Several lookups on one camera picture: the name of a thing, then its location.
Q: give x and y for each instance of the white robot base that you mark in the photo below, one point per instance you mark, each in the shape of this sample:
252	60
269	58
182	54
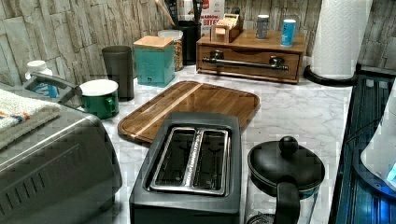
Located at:
376	163

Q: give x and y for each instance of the wooden drawer box organizer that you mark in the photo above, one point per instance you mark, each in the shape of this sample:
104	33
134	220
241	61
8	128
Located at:
248	40

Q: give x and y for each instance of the wooden cutting board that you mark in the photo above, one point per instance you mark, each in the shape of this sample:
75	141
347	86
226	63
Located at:
143	124

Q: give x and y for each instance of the black two-slot toaster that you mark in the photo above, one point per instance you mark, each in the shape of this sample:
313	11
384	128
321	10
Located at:
192	172

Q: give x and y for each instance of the teal canister with wooden lid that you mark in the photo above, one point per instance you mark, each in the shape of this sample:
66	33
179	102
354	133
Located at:
154	60

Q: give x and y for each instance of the glass jar with white lid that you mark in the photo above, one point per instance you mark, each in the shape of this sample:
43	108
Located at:
177	36

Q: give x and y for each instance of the black utensil holder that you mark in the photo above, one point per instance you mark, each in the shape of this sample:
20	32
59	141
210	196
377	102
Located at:
191	34

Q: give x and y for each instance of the wooden tea bag holder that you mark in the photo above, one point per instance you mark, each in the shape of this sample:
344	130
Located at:
227	29

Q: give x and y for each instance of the black lidded glass kettle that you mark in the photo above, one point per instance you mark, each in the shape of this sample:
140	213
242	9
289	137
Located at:
283	183

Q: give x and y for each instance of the dark grey tumbler cup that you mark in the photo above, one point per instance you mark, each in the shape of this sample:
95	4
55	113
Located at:
119	68

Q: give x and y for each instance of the green enamel mug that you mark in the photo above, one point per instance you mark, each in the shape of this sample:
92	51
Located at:
100	98

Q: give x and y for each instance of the red white snack box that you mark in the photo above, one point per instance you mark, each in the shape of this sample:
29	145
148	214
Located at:
212	11

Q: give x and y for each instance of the black kitchen utensil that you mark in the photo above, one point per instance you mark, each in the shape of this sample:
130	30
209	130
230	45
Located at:
197	10

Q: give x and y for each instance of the wooden spoon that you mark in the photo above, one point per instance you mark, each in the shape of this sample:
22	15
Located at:
165	12

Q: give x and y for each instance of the grey spice shaker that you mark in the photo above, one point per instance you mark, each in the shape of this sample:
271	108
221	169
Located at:
262	26

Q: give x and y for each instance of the blue white shaker can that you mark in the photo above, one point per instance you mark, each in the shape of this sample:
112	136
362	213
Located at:
288	30

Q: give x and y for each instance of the stainless steel toaster oven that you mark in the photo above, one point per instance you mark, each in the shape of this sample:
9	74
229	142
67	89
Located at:
62	172

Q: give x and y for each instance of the black paper towel holder base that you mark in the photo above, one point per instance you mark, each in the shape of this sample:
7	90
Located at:
330	82

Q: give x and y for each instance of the white paper towel roll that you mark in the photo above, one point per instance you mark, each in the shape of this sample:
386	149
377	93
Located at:
339	35

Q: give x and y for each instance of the folded white towel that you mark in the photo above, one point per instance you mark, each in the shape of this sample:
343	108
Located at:
17	111

